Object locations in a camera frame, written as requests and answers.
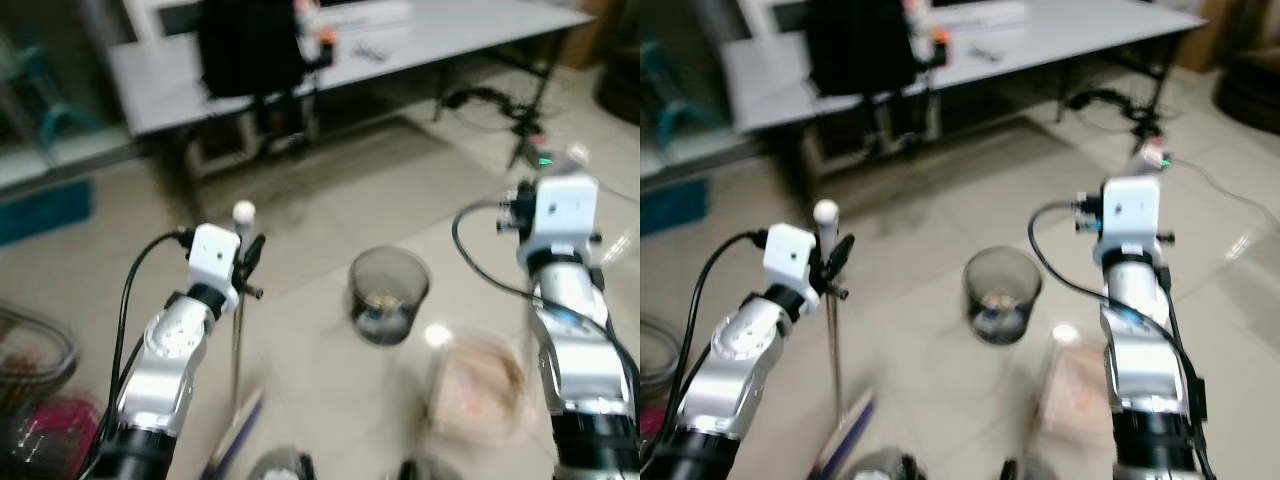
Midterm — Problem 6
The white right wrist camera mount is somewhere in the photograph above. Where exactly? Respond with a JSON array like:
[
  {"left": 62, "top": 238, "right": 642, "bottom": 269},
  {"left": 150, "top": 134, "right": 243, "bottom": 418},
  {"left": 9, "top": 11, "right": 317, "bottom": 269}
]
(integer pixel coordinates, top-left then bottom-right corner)
[
  {"left": 498, "top": 174, "right": 603, "bottom": 273},
  {"left": 1075, "top": 174, "right": 1175, "bottom": 269}
]

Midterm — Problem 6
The brown paper bag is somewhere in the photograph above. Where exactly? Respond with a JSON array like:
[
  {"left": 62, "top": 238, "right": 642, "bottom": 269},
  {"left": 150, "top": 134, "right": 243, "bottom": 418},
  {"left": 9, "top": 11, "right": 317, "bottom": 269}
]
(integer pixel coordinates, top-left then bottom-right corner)
[
  {"left": 424, "top": 334, "right": 533, "bottom": 443},
  {"left": 1038, "top": 336, "right": 1113, "bottom": 441}
]

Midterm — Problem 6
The black mesh waste bin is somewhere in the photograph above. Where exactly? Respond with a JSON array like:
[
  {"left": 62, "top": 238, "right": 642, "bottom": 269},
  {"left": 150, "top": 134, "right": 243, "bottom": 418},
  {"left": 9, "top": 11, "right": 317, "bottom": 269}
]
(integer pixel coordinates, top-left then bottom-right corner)
[
  {"left": 962, "top": 245, "right": 1045, "bottom": 347},
  {"left": 348, "top": 245, "right": 432, "bottom": 347}
]

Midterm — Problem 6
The white power adapter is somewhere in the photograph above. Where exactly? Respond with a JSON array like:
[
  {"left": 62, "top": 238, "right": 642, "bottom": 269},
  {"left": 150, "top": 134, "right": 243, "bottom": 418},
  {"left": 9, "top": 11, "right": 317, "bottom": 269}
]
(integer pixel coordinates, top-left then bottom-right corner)
[
  {"left": 536, "top": 142, "right": 593, "bottom": 173},
  {"left": 1132, "top": 138, "right": 1175, "bottom": 173}
]

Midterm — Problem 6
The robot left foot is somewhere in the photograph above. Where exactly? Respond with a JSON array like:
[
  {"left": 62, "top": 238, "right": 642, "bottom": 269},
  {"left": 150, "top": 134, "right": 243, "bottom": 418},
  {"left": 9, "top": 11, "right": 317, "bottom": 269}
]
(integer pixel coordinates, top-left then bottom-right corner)
[{"left": 848, "top": 449, "right": 927, "bottom": 480}]

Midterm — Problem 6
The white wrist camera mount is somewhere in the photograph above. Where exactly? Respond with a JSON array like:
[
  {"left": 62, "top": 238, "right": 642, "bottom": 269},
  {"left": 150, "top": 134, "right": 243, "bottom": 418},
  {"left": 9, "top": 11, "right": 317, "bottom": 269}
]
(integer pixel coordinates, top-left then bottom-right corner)
[
  {"left": 762, "top": 223, "right": 821, "bottom": 307},
  {"left": 187, "top": 223, "right": 242, "bottom": 311},
  {"left": 1075, "top": 174, "right": 1175, "bottom": 269},
  {"left": 498, "top": 174, "right": 603, "bottom": 273}
]

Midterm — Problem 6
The brown cardboard box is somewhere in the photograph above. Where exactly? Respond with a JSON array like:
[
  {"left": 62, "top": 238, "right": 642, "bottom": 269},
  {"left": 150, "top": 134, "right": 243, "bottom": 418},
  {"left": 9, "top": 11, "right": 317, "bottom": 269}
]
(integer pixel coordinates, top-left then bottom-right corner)
[
  {"left": 560, "top": 0, "right": 641, "bottom": 71},
  {"left": 1172, "top": 0, "right": 1241, "bottom": 73}
]

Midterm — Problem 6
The white flat item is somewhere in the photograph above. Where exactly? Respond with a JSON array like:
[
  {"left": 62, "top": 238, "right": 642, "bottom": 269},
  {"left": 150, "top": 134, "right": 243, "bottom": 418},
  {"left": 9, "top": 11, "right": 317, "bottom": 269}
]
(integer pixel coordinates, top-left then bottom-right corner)
[{"left": 306, "top": 0, "right": 413, "bottom": 33}]

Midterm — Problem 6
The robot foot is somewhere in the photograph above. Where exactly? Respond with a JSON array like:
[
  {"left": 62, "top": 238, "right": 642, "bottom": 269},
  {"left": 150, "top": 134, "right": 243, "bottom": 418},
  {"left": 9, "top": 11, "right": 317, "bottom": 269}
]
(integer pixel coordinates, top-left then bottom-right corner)
[
  {"left": 398, "top": 457, "right": 463, "bottom": 480},
  {"left": 998, "top": 457, "right": 1063, "bottom": 480},
  {"left": 848, "top": 449, "right": 927, "bottom": 480}
]

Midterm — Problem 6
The pink plastic crate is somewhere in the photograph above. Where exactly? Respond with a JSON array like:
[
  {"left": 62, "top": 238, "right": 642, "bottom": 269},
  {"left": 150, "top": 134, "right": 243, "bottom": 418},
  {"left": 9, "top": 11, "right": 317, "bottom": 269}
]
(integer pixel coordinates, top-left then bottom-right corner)
[{"left": 14, "top": 394, "right": 103, "bottom": 477}]

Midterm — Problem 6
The black office chair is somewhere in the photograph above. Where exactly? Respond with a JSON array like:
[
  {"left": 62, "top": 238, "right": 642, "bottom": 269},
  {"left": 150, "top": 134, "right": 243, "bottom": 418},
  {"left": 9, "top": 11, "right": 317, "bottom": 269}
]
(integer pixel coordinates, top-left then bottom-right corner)
[
  {"left": 194, "top": 0, "right": 339, "bottom": 159},
  {"left": 804, "top": 0, "right": 949, "bottom": 159}
]

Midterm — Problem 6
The blue storage box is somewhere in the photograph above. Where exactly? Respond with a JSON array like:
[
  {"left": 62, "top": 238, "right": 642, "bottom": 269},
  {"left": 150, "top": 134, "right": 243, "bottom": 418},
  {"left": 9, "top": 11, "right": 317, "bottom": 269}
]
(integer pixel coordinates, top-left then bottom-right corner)
[
  {"left": 0, "top": 178, "right": 94, "bottom": 248},
  {"left": 640, "top": 178, "right": 707, "bottom": 238}
]

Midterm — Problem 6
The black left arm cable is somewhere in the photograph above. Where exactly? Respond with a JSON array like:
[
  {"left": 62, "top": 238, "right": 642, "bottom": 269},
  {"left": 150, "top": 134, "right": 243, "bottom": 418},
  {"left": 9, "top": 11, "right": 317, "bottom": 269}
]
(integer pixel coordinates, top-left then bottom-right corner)
[
  {"left": 78, "top": 229, "right": 195, "bottom": 477},
  {"left": 668, "top": 229, "right": 769, "bottom": 451}
]

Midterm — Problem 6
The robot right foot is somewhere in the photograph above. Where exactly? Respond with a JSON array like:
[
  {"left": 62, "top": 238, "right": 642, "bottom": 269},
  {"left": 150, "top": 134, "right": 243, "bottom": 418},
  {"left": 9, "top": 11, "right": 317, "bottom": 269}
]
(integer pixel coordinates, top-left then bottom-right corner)
[
  {"left": 398, "top": 457, "right": 463, "bottom": 480},
  {"left": 998, "top": 457, "right": 1063, "bottom": 480}
]

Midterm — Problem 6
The long grey table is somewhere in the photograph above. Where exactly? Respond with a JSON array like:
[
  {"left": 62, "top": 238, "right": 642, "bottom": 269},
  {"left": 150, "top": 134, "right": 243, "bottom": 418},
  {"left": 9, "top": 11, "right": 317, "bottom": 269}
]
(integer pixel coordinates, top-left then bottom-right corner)
[
  {"left": 105, "top": 0, "right": 598, "bottom": 139},
  {"left": 720, "top": 0, "right": 1213, "bottom": 137}
]

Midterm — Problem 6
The black floor cable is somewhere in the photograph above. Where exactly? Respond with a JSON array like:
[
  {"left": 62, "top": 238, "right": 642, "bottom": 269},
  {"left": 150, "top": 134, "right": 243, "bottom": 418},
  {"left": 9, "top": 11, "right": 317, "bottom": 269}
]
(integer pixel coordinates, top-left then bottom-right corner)
[
  {"left": 1062, "top": 86, "right": 1166, "bottom": 151},
  {"left": 436, "top": 86, "right": 553, "bottom": 169}
]

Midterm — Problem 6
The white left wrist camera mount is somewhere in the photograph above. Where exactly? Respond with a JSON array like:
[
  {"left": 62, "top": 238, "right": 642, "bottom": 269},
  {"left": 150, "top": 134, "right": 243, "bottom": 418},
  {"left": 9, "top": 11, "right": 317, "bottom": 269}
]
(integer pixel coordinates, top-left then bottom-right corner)
[
  {"left": 187, "top": 223, "right": 242, "bottom": 311},
  {"left": 762, "top": 223, "right": 821, "bottom": 307}
]

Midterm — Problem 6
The teal plastic chair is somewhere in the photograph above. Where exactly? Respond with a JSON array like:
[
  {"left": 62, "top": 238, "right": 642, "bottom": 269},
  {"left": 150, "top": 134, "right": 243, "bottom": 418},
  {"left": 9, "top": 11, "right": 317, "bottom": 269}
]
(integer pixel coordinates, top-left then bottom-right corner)
[
  {"left": 0, "top": 38, "right": 105, "bottom": 153},
  {"left": 640, "top": 38, "right": 717, "bottom": 151}
]

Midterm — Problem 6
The broom with white-tipped handle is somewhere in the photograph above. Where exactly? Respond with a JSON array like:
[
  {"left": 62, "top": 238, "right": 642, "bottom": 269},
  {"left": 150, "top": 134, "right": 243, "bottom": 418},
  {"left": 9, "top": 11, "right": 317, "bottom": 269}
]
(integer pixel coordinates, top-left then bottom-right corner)
[
  {"left": 200, "top": 200, "right": 269, "bottom": 480},
  {"left": 806, "top": 199, "right": 879, "bottom": 480}
]

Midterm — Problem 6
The dark brown sofa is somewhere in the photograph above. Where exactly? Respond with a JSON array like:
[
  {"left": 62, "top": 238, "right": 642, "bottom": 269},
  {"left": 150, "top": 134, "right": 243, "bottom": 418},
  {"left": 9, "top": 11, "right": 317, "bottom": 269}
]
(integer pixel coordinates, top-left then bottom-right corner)
[
  {"left": 1212, "top": 50, "right": 1280, "bottom": 138},
  {"left": 594, "top": 58, "right": 641, "bottom": 127}
]

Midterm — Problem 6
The wire basket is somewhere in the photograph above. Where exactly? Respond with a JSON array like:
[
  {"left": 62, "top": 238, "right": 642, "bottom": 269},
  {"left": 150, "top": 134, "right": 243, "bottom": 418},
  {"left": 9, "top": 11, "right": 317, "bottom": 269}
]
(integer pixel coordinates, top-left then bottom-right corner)
[
  {"left": 640, "top": 314, "right": 683, "bottom": 405},
  {"left": 0, "top": 304, "right": 80, "bottom": 426}
]

